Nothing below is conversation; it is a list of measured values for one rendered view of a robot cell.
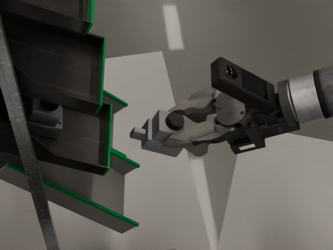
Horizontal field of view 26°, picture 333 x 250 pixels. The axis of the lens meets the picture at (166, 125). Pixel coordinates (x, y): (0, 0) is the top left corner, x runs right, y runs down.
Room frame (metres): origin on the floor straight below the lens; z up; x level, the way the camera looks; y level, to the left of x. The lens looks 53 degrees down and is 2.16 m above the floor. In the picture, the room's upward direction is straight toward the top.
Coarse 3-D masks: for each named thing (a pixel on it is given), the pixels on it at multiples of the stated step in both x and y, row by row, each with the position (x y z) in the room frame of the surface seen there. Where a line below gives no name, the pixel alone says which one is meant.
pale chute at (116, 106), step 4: (104, 92) 0.90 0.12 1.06; (108, 92) 0.91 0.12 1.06; (104, 96) 0.90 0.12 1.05; (108, 96) 0.90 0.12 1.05; (112, 96) 0.91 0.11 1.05; (104, 100) 0.90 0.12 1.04; (108, 100) 0.90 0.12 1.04; (112, 100) 0.90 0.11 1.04; (116, 100) 0.90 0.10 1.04; (120, 100) 0.91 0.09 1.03; (112, 104) 0.90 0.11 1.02; (116, 104) 0.90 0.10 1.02; (120, 104) 0.90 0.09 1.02; (124, 104) 0.90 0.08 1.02; (112, 108) 0.90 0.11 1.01; (116, 108) 0.90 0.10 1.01; (120, 108) 0.90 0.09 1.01; (112, 112) 0.90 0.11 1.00; (116, 112) 0.90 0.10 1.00; (112, 116) 0.90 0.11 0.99; (112, 120) 0.89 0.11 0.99; (112, 124) 0.88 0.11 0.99; (112, 128) 0.87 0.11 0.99; (112, 132) 0.86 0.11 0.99; (112, 136) 0.85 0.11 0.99; (112, 140) 0.84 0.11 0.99; (112, 148) 0.78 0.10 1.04; (120, 152) 0.78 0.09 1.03
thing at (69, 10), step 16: (0, 0) 0.63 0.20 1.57; (16, 0) 0.63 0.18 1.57; (32, 0) 0.66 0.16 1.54; (48, 0) 0.66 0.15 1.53; (64, 0) 0.67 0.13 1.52; (80, 0) 0.68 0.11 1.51; (32, 16) 0.63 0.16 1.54; (48, 16) 0.63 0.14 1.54; (64, 16) 0.63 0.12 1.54; (80, 16) 0.65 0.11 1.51; (80, 32) 0.63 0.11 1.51
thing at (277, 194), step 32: (256, 160) 0.88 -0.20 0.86; (288, 160) 0.88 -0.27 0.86; (320, 160) 0.88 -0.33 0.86; (256, 192) 0.80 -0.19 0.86; (288, 192) 0.80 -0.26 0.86; (320, 192) 0.80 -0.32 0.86; (224, 224) 0.72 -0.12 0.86; (256, 224) 0.72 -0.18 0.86; (288, 224) 0.72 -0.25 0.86; (320, 224) 0.72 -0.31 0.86
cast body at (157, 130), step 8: (160, 112) 0.71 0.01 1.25; (168, 112) 0.71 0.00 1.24; (152, 120) 0.71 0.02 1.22; (160, 120) 0.69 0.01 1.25; (168, 120) 0.69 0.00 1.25; (176, 120) 0.69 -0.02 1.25; (136, 128) 0.70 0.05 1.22; (144, 128) 0.70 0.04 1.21; (152, 128) 0.69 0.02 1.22; (160, 128) 0.68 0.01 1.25; (168, 128) 0.68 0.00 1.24; (176, 128) 0.68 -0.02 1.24; (136, 136) 0.69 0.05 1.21; (144, 136) 0.69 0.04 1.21; (152, 136) 0.68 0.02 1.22; (160, 136) 0.67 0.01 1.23; (144, 144) 0.67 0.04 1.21; (152, 144) 0.67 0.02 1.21; (160, 144) 0.67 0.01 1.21; (160, 152) 0.67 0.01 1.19; (168, 152) 0.67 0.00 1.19; (176, 152) 0.67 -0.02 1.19
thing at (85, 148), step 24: (0, 96) 0.73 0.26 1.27; (24, 96) 0.74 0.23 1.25; (0, 120) 0.63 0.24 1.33; (72, 120) 0.72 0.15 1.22; (96, 120) 0.73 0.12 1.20; (0, 144) 0.63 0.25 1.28; (48, 144) 0.66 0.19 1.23; (72, 144) 0.67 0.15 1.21; (96, 144) 0.68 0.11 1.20; (72, 168) 0.63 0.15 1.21; (96, 168) 0.63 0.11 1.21
